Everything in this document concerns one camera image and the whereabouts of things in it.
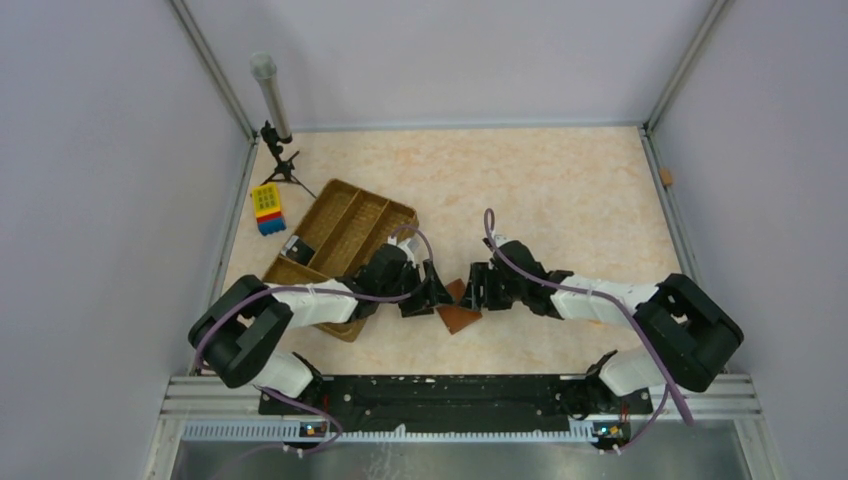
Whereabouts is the woven straw divided tray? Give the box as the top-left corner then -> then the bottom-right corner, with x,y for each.
260,178 -> 420,343

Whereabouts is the colourful toy brick block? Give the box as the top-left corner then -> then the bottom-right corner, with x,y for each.
251,183 -> 287,236

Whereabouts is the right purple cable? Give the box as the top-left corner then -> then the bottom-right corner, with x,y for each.
483,208 -> 694,455

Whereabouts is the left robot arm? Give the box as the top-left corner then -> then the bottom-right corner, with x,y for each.
188,242 -> 455,414

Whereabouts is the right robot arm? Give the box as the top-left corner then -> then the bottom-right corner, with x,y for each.
459,238 -> 744,412

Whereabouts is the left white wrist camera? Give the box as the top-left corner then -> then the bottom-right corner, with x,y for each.
388,237 -> 419,264

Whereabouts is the small tan wall block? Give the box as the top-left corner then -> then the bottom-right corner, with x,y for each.
658,167 -> 674,188

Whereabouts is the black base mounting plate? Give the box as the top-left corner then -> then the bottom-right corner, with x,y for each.
258,373 -> 654,435

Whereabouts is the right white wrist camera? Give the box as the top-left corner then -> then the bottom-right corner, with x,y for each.
487,234 -> 511,251

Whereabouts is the stack of credit cards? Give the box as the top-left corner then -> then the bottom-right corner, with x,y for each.
280,235 -> 316,266

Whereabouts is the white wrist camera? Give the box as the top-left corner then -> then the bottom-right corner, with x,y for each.
487,234 -> 511,251
388,237 -> 419,264

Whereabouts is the grey tube on tripod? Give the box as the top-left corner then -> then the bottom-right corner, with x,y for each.
249,51 -> 317,199

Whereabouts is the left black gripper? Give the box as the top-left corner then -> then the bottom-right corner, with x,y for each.
379,259 -> 455,318

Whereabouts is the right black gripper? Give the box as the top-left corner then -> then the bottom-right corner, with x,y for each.
459,261 -> 526,310

